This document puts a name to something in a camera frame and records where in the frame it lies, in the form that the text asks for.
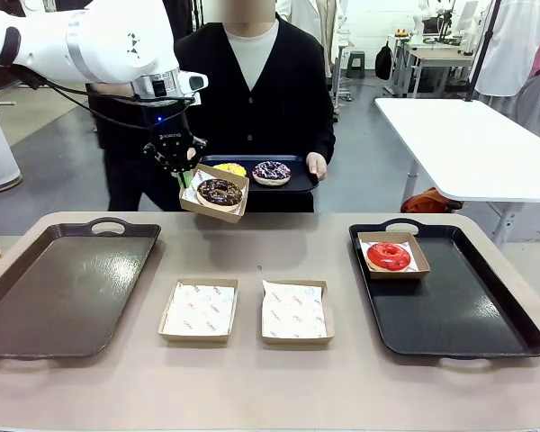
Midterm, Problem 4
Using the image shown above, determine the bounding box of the red glazed donut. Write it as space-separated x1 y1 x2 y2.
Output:
366 241 412 274

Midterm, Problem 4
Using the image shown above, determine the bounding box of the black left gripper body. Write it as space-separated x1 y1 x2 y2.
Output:
139 96 194 148

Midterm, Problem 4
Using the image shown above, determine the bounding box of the white side table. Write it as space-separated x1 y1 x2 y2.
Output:
374 97 540 244

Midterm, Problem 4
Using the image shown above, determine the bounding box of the black stand pole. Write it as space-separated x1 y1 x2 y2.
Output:
464 0 503 103

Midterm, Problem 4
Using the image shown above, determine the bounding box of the yellow glazed sprinkled donut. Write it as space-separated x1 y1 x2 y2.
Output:
212 162 248 178

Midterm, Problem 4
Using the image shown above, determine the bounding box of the person's left forearm black sleeve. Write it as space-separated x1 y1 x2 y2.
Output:
305 101 338 158

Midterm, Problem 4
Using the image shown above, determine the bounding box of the grey plastic stool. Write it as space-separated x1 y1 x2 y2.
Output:
345 49 367 79

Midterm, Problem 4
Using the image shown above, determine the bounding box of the chocolate donut with nut sprinkles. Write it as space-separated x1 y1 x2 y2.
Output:
196 177 245 209

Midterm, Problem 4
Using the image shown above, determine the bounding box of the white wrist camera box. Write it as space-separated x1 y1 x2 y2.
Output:
175 70 210 107

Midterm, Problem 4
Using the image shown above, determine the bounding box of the grey workbench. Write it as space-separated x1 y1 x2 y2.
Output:
393 33 477 98

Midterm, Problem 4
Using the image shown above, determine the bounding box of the brown cardboard food box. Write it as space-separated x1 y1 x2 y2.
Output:
157 277 240 344
178 162 251 225
260 279 336 347
356 231 433 281

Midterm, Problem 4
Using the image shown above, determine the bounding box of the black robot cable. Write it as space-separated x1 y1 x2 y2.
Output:
8 62 194 134

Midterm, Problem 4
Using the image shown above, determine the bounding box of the person's left hand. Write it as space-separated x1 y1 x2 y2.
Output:
305 151 329 182

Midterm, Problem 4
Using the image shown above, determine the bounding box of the large brown handled tray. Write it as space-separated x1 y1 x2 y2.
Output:
0 217 162 368

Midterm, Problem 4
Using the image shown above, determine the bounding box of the beige hanging coat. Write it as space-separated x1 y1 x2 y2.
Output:
292 0 339 42

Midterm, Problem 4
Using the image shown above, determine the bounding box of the large black handled tray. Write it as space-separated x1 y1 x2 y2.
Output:
348 218 540 366

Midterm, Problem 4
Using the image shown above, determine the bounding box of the grey garment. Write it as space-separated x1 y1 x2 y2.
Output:
515 71 540 132

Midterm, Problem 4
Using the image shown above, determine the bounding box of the orange bag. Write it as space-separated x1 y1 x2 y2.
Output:
400 187 464 214

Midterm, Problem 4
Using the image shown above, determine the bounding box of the small black serving tray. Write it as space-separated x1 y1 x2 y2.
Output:
201 154 321 195

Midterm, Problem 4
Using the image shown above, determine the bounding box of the black backpack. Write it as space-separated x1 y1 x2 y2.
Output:
374 40 394 82

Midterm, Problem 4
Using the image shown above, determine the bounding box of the hanging white shirt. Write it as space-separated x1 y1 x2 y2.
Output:
474 0 540 98

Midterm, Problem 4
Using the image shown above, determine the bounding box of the purple donut with white drizzle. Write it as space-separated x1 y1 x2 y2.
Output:
251 160 293 188

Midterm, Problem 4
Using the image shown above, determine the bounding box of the person in black cardigan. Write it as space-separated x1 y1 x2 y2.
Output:
87 0 338 213

